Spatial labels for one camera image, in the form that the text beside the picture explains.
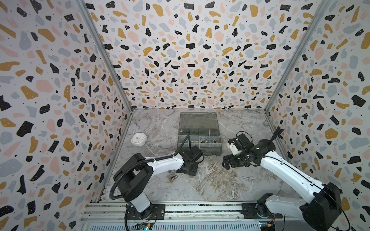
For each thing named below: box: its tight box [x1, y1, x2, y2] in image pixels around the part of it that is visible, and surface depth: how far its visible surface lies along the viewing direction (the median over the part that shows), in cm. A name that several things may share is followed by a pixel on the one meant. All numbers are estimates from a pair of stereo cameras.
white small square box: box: [131, 132, 148, 147], surface depth 100 cm
